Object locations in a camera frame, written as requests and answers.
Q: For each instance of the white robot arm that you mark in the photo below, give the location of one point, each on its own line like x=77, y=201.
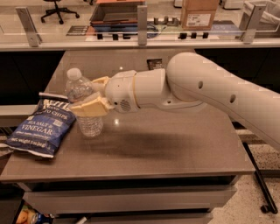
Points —
x=188, y=83

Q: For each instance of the grey table drawer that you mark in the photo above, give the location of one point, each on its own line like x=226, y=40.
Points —
x=130, y=199

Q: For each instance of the colourful snack bin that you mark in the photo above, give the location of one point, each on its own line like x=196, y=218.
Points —
x=28, y=215

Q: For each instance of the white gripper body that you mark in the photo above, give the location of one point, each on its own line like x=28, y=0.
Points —
x=120, y=89

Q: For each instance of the right metal glass post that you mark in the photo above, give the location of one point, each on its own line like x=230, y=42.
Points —
x=253, y=22

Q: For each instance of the cardboard box with label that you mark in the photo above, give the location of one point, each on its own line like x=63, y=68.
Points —
x=198, y=15

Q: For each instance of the middle metal glass post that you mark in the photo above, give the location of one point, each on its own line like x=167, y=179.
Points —
x=142, y=25

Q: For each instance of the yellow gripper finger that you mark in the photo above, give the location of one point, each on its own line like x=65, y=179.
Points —
x=92, y=106
x=100, y=84

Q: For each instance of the grey metal tray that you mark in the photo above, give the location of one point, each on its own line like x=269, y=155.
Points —
x=115, y=11

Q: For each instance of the left metal glass post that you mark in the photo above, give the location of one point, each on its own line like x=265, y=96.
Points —
x=32, y=35

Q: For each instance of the clear plastic water bottle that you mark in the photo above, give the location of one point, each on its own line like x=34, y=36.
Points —
x=78, y=88

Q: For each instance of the black office chair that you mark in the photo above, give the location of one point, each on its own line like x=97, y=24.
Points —
x=57, y=10

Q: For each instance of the black snack bar wrapper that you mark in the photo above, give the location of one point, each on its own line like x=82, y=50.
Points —
x=154, y=64

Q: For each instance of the blue kettle chip bag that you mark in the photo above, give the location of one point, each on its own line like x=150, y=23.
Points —
x=42, y=132

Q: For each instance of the black floor rail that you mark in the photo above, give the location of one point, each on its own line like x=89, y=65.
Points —
x=270, y=206

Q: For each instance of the metal glass post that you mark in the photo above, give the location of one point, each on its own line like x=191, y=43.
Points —
x=142, y=25
x=253, y=22
x=32, y=35

